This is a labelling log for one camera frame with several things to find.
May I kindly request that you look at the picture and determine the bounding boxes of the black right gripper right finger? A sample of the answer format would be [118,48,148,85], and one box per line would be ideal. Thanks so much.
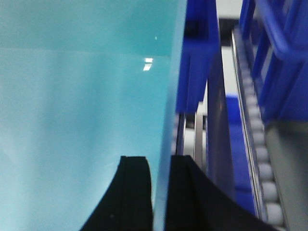
[166,155,274,231]

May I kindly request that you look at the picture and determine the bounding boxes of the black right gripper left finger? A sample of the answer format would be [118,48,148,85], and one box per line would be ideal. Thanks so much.
[81,156,153,231]

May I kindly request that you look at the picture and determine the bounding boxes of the light blue plastic bin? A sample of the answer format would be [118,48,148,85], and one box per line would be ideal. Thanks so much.
[0,0,187,231]

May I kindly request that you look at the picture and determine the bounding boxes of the dark blue bin below rack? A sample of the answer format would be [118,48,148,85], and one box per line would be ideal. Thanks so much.
[226,95,256,215]

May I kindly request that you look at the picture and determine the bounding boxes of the white roller track right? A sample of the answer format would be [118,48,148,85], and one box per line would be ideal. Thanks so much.
[231,28,286,231]

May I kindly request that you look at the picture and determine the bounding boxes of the dark blue bin beside cyan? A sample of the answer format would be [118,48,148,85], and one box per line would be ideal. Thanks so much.
[176,0,219,114]

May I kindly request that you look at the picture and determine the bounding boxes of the dark blue bin lower right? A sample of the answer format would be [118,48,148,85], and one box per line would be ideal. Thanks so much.
[239,0,308,122]

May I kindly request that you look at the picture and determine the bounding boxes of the grey metal rail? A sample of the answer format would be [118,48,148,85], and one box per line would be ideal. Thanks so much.
[207,50,235,200]

